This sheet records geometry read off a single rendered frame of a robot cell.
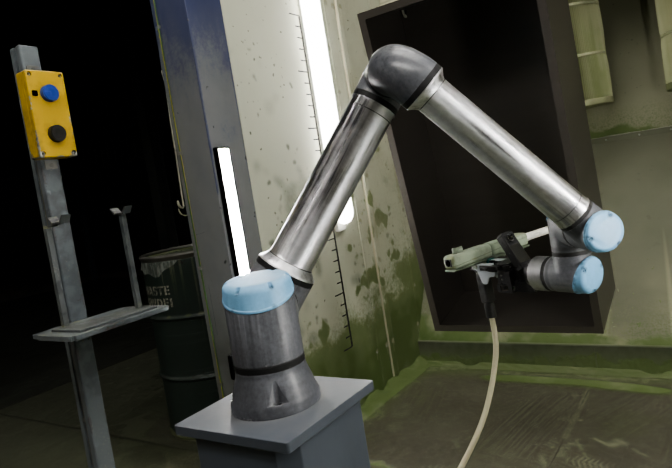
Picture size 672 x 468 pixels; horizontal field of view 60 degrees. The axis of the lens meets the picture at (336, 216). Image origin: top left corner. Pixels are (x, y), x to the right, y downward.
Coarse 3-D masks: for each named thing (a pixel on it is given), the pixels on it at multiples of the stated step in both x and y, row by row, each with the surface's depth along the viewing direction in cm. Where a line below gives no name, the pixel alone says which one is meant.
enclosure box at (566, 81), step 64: (448, 0) 213; (512, 0) 202; (448, 64) 221; (512, 64) 209; (576, 64) 195; (512, 128) 217; (576, 128) 184; (448, 192) 238; (512, 192) 225; (448, 320) 228; (512, 320) 214; (576, 320) 201
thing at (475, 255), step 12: (540, 228) 181; (528, 240) 178; (456, 252) 163; (468, 252) 163; (480, 252) 165; (492, 252) 168; (504, 252) 171; (444, 264) 163; (456, 264) 160; (468, 264) 163; (480, 288) 168; (492, 288) 167; (492, 300) 167; (492, 312) 167
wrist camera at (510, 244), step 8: (504, 232) 158; (512, 232) 158; (504, 240) 156; (512, 240) 156; (504, 248) 156; (512, 248) 155; (520, 248) 156; (512, 256) 155; (520, 256) 155; (528, 256) 156; (520, 264) 153
